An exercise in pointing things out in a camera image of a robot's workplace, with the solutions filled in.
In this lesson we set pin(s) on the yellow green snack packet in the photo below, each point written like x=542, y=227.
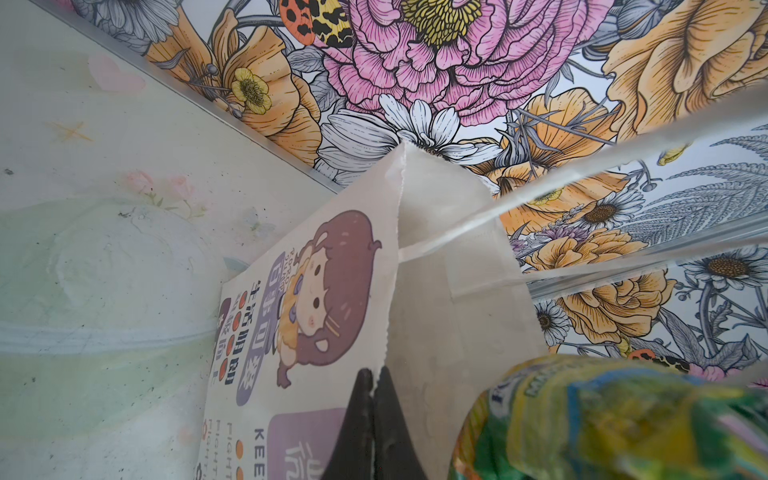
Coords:
x=579, y=417

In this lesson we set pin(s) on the white paper bag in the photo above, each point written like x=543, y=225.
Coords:
x=671, y=270

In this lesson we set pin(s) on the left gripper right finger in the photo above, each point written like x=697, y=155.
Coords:
x=394, y=455

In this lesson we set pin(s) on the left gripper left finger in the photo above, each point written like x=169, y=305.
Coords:
x=352, y=456

